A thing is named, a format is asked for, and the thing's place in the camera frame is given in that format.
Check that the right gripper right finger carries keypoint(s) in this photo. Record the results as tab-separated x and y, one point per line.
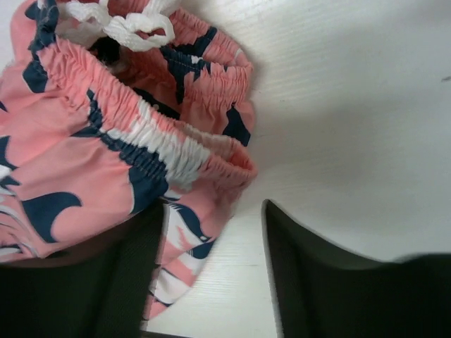
323	290

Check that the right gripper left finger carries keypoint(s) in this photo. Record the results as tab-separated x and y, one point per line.
99	289

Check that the pink shark print shorts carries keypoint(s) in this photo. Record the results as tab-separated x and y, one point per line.
109	106

